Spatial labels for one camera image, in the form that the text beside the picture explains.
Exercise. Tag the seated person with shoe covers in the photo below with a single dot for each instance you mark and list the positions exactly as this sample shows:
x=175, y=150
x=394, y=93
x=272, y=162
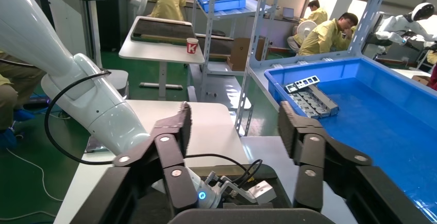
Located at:
x=13, y=89

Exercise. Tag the small open cardboard box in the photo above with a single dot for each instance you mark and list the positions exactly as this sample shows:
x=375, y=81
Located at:
x=420, y=80

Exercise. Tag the white background desk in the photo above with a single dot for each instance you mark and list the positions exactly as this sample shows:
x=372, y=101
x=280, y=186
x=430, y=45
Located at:
x=160, y=53

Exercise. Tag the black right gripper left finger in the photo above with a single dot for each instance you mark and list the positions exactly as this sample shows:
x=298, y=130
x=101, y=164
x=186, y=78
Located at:
x=170, y=147

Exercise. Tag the red paper cup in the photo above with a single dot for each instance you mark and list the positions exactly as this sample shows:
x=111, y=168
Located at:
x=192, y=46

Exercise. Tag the white desk fan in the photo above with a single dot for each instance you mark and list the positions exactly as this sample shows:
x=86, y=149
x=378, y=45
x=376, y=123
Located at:
x=306, y=29

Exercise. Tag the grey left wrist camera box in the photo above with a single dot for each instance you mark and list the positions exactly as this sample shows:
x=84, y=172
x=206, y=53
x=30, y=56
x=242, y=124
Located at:
x=259, y=193

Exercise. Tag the standing person in yellow coat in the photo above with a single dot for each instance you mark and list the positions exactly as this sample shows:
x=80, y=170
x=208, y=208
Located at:
x=168, y=2

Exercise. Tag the blue plastic bin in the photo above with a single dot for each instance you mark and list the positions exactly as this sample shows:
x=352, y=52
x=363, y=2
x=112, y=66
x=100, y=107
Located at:
x=375, y=123

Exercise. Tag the grey laptop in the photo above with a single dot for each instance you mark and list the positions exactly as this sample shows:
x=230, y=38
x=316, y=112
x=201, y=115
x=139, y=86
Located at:
x=288, y=13

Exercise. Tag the grey background rack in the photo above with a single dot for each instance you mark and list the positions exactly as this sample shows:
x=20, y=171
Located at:
x=208, y=38

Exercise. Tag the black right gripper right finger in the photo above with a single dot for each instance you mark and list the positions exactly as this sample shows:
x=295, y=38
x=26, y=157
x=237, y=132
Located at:
x=307, y=137

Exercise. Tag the silver slotted metal plate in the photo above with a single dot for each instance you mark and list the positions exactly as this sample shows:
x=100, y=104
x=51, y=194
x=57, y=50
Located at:
x=312, y=103

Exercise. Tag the grey metal parts stack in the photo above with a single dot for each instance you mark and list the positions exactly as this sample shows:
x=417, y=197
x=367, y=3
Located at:
x=324, y=101

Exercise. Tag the grey perforated upright bracket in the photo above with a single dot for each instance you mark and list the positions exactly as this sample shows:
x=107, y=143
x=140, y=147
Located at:
x=302, y=83

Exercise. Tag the black container on background desk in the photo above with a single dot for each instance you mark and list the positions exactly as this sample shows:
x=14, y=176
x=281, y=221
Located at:
x=162, y=31

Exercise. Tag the stacked grey metal brackets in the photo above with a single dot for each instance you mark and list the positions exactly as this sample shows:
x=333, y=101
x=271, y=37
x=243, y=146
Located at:
x=304, y=108

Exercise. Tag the white slotted-angle rack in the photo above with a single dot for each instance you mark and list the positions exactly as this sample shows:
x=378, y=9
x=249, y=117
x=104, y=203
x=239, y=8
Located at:
x=251, y=62

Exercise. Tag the blue bin on background rack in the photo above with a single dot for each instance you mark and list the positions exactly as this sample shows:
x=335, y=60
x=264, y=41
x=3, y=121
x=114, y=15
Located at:
x=222, y=1

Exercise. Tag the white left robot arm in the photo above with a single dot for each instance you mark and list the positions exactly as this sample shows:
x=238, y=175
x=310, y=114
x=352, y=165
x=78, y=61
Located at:
x=102, y=113

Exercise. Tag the white desk with cardboard box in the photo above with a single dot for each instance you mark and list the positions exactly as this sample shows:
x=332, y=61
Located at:
x=403, y=72

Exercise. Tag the black-haired person in yellow coat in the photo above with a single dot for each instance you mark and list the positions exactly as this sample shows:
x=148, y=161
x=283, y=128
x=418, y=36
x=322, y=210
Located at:
x=324, y=38

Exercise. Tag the white humanoid robot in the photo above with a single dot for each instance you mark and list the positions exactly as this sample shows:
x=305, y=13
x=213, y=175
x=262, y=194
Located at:
x=399, y=28

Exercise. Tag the person in red shirt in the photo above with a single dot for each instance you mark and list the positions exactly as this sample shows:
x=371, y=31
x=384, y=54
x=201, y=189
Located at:
x=433, y=79

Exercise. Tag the large brown cardboard box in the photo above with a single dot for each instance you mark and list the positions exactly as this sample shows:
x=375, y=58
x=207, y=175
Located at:
x=242, y=53

